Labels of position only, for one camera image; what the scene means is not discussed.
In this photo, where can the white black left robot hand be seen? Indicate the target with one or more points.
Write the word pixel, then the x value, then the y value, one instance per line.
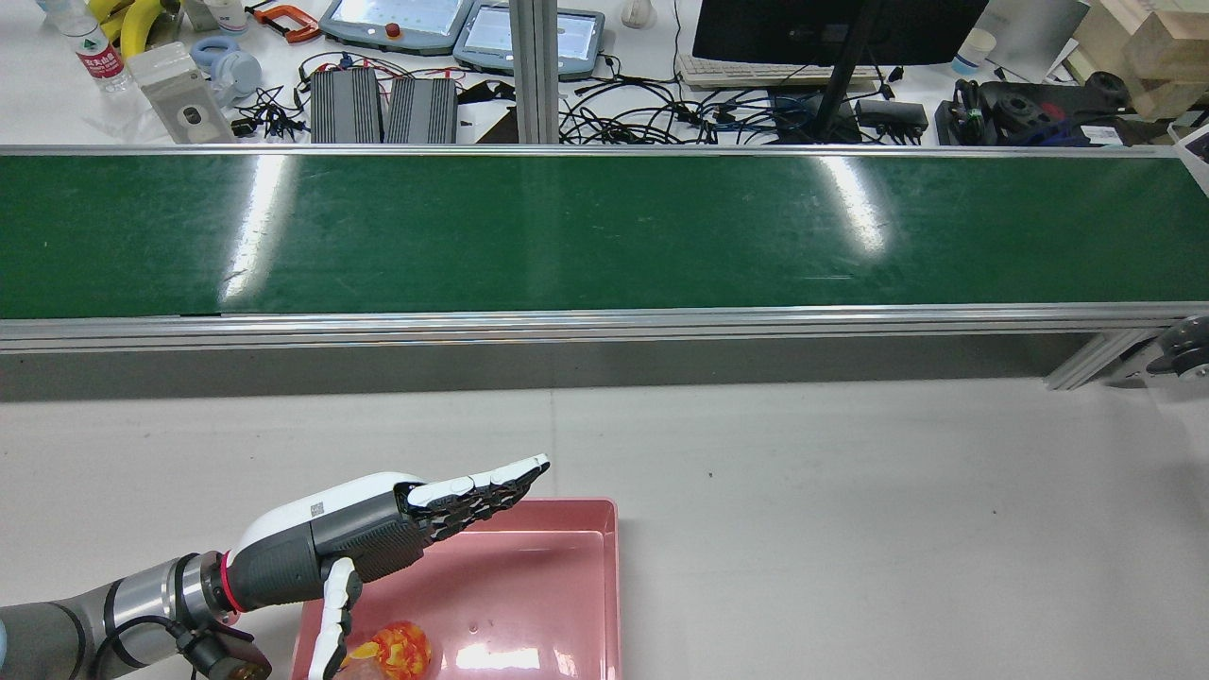
pixel 283 557

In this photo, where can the orange tea bottle yellow cap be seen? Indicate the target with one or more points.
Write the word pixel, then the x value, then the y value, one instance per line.
pixel 397 652

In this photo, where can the pink plastic basket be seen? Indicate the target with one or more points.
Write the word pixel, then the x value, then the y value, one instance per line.
pixel 529 604

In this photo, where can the black finned power supply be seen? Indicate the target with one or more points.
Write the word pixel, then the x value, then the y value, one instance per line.
pixel 422 111
pixel 348 106

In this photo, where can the clear grey plastic case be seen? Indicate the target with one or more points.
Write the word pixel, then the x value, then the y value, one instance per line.
pixel 179 99

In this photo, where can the light blue headphones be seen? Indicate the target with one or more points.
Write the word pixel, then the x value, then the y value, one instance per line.
pixel 236 68

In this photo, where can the clear water bottle red label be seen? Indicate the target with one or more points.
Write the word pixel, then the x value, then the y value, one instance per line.
pixel 94 52

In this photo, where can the white jar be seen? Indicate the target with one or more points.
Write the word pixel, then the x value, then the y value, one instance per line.
pixel 227 13

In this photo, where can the grey teach pendant red button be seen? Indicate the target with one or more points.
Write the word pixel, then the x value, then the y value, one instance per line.
pixel 397 19

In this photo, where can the yellow banana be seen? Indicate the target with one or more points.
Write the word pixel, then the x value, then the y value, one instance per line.
pixel 106 8
pixel 142 24

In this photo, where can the white computer mouse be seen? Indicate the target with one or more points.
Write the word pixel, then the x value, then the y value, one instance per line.
pixel 638 11

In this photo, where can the white keyboard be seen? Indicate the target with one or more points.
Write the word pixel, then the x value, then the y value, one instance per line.
pixel 756 71

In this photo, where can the black computer monitor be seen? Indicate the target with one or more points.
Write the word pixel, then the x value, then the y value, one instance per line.
pixel 803 28

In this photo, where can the black power adapter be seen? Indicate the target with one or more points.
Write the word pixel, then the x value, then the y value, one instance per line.
pixel 893 113

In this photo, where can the white paper cup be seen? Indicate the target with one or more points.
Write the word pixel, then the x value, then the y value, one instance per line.
pixel 973 52

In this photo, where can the black robot parts pile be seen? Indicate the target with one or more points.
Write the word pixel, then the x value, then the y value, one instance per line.
pixel 1020 113

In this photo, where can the silver laptop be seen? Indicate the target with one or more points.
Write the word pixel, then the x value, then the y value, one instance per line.
pixel 1034 28

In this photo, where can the beige cardboard boxes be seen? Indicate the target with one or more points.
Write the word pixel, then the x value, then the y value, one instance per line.
pixel 1143 52

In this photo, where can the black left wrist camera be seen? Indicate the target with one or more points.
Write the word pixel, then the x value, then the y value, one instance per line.
pixel 222 656

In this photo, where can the green conveyor belt aluminium frame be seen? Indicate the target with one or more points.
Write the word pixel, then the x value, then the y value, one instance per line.
pixel 661 236

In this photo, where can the aluminium vertical post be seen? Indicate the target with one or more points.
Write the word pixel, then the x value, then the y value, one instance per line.
pixel 535 76

